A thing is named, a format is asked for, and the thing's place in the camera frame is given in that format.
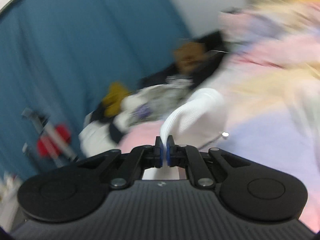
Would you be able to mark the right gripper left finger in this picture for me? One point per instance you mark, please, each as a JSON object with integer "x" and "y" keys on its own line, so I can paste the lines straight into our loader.
{"x": 120, "y": 170}

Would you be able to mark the red garment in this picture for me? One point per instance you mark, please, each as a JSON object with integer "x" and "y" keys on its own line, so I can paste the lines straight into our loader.
{"x": 54, "y": 140}

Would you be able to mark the grey crumpled garment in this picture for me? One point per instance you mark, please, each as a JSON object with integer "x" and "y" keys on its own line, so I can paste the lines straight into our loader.
{"x": 154, "y": 102}

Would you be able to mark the pastel tie-dye duvet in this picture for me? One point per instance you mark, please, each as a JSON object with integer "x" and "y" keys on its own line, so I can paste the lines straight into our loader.
{"x": 270, "y": 84}

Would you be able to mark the brown paper shopping bag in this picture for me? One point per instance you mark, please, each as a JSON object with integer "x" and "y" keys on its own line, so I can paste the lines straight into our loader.
{"x": 189, "y": 56}

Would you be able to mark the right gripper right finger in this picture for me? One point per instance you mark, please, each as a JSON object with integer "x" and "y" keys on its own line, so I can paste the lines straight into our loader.
{"x": 203, "y": 170}

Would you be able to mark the silver garment steamer stand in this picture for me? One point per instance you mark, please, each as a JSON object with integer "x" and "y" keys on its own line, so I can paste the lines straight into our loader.
{"x": 39, "y": 121}

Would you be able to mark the white hooded sweatshirt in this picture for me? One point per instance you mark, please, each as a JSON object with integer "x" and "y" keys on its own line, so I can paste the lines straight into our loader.
{"x": 199, "y": 122}

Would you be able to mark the mustard yellow garment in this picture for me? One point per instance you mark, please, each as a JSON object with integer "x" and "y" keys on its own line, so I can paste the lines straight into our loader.
{"x": 112, "y": 101}

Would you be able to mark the black bedside sofa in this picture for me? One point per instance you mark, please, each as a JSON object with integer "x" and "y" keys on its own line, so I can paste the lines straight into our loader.
{"x": 215, "y": 51}

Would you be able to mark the blue curtain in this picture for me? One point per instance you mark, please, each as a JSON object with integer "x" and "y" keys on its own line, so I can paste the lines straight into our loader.
{"x": 60, "y": 56}

